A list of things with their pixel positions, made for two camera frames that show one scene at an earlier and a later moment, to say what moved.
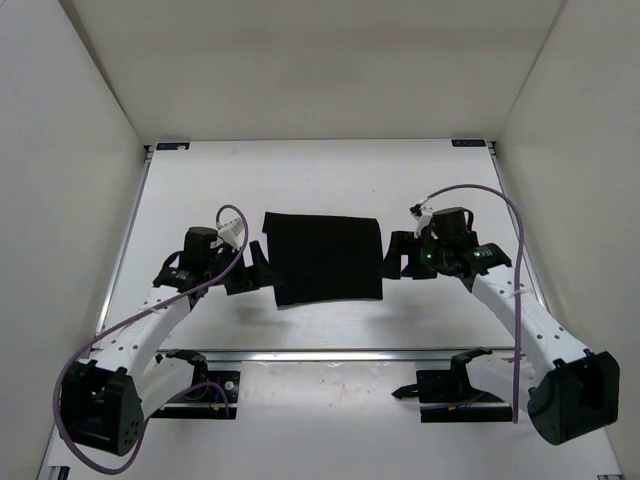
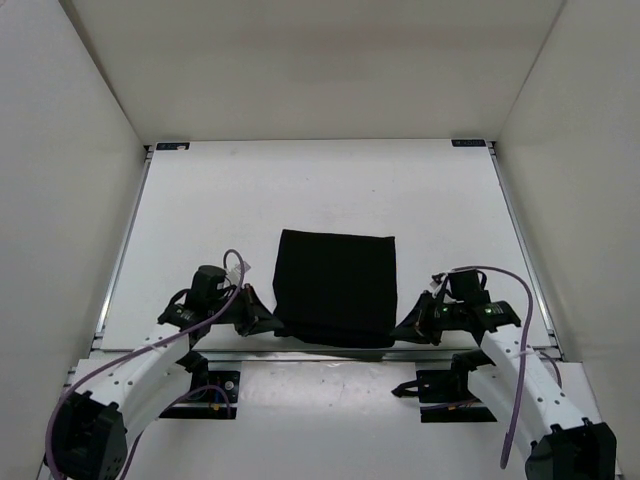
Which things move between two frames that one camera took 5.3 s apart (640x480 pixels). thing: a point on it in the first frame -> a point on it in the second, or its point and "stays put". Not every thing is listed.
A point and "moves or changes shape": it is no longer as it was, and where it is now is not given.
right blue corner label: x=468 y=142 stays put
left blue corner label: x=170 y=146 stays put
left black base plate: x=205 y=401 stays put
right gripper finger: x=401 y=243 -> x=420 y=317
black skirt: x=324 y=257 moves or changes shape
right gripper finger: x=392 y=269 -> x=418 y=333
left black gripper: x=261 y=270 -> x=258 y=317
